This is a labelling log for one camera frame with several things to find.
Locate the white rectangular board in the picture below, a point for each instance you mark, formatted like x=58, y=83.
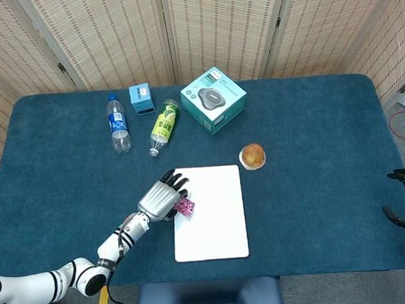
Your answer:
x=213, y=214

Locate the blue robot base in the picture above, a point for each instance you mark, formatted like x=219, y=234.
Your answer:
x=209, y=299

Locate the dark blue table mat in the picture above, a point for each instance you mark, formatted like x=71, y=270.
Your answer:
x=295, y=187

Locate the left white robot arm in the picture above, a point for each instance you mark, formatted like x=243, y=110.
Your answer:
x=75, y=268

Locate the pink patterned packet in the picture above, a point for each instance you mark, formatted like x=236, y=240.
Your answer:
x=185, y=207

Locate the blue label water bottle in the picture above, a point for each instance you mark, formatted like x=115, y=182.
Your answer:
x=118, y=124

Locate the wrapped brown bun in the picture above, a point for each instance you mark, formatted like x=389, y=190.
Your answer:
x=253, y=156

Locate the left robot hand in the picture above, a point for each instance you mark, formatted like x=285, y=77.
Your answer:
x=162, y=198

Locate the bamboo folding screen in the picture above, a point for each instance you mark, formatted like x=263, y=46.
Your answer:
x=194, y=31

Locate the small light blue box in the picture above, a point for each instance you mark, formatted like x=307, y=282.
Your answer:
x=142, y=100

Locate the green label drink bottle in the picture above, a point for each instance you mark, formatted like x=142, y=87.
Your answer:
x=164, y=125

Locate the teal speaker product box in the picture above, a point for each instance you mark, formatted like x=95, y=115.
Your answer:
x=214, y=100

